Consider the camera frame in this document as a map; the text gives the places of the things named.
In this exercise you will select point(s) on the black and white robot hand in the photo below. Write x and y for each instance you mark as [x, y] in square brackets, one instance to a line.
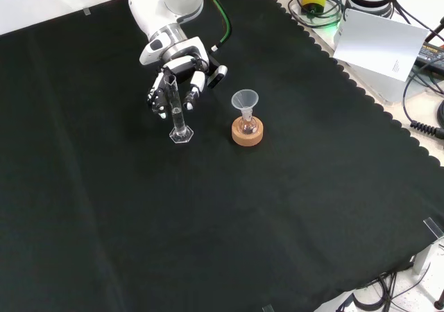
[180, 53]

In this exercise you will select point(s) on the clear glass graduated cylinder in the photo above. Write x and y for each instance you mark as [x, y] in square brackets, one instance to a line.
[177, 121]

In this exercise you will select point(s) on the clear plastic funnel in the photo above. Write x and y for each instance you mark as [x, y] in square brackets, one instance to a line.
[244, 98]

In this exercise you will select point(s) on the round-bottom glass flask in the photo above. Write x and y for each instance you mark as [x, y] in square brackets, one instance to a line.
[248, 126]

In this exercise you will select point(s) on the clear cloth clip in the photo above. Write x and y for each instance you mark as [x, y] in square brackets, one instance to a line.
[267, 308]
[433, 227]
[87, 11]

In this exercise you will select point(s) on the black bench cloth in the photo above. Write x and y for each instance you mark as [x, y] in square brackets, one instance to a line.
[208, 204]

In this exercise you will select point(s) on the black power adapter yellow label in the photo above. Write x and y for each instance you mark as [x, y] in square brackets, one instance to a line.
[430, 53]

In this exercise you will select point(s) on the white stand foot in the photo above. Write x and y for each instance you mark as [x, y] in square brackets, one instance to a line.
[428, 258]

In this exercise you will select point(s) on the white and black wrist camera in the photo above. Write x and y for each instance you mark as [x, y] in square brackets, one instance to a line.
[218, 76]

